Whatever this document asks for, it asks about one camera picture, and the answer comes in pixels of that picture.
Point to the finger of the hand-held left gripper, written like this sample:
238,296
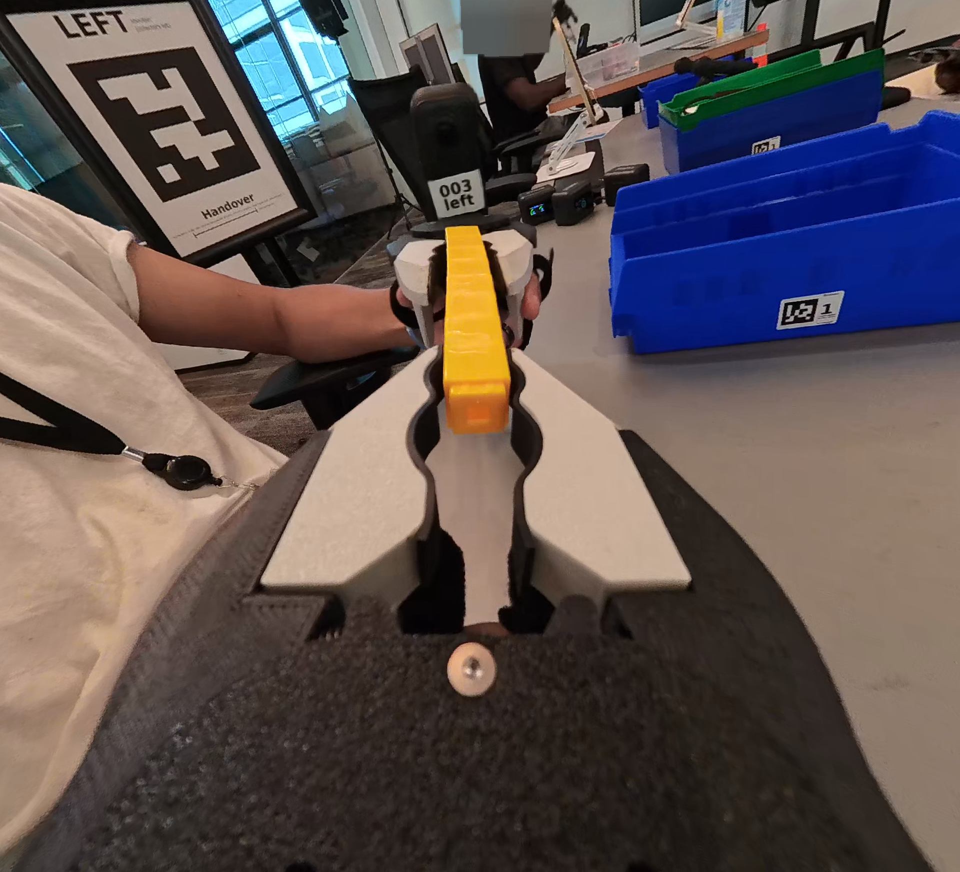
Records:
519,253
412,272

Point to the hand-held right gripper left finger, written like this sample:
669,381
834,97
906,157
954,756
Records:
352,504

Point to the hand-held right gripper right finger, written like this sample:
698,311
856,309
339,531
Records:
600,504

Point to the yellow block stick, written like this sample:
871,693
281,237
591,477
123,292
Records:
472,332

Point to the blue plastic bin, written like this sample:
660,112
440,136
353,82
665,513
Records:
750,129
712,302
667,99

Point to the person's left forearm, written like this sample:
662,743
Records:
300,320

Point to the blue wristband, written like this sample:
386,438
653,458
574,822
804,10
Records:
414,338

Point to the white stand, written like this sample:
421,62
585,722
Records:
566,165

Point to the small black box device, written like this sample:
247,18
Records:
626,183

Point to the black studio light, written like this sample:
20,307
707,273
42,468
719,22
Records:
324,5

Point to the wooden desk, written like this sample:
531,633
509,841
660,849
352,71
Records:
675,73

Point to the black framed marker sign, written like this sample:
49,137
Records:
165,121

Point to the green plastic bin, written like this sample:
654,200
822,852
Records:
787,80

